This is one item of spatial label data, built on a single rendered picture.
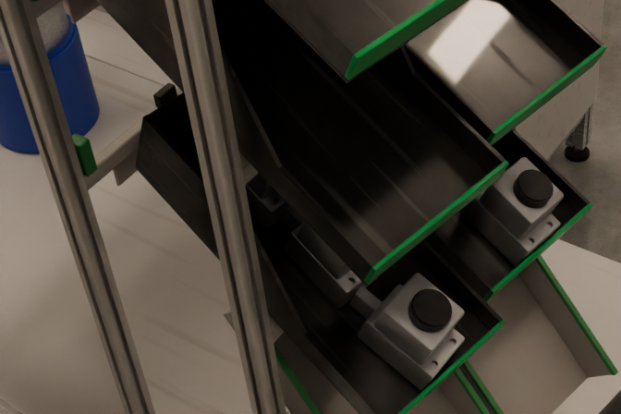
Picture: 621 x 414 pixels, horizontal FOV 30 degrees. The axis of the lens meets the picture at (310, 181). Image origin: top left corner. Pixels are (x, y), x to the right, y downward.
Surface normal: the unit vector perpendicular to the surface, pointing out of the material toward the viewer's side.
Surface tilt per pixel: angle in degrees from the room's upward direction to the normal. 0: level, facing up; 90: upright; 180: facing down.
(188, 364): 0
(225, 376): 0
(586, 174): 0
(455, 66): 25
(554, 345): 45
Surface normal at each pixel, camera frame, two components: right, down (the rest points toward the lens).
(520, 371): 0.42, -0.22
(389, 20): 0.21, -0.50
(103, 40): -0.10, -0.74
